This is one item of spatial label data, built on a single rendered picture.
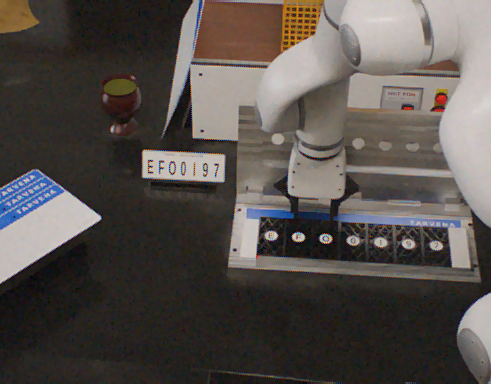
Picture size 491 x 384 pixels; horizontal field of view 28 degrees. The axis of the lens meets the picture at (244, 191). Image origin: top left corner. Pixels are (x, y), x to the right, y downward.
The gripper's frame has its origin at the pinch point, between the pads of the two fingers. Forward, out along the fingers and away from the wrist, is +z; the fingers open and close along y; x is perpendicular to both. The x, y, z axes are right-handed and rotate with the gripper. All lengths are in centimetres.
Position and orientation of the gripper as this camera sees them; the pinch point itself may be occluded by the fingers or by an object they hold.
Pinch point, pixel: (314, 209)
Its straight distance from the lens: 180.9
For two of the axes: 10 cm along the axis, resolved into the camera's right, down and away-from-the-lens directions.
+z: -0.1, 7.4, 6.7
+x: 0.8, -6.7, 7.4
